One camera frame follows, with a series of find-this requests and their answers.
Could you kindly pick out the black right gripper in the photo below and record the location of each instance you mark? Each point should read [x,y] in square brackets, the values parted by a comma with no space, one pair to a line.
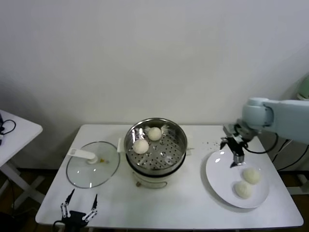
[236,146]

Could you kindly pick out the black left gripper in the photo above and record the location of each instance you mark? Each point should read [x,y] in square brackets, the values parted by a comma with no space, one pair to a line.
[75,217]

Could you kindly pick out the white steamed baozi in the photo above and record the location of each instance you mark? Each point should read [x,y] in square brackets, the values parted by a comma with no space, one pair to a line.
[140,146]
[154,133]
[243,189]
[251,175]

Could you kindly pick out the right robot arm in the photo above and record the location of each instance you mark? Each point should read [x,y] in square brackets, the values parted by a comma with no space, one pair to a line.
[285,116]

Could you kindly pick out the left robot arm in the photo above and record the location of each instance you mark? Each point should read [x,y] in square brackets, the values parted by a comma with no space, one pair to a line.
[72,228]

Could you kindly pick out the steel perforated steamer basket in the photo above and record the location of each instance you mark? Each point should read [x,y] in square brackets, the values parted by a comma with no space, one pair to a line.
[166,154]

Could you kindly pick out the white oval plate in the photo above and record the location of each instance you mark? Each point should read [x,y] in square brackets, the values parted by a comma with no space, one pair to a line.
[222,174]

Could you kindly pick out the cream electric cooking pot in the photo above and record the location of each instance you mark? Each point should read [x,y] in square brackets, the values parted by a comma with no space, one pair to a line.
[149,180]

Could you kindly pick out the white folding side table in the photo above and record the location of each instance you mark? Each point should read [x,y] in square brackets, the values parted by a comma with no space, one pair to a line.
[21,135]

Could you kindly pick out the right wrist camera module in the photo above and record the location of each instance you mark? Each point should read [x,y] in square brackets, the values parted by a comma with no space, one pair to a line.
[228,128]

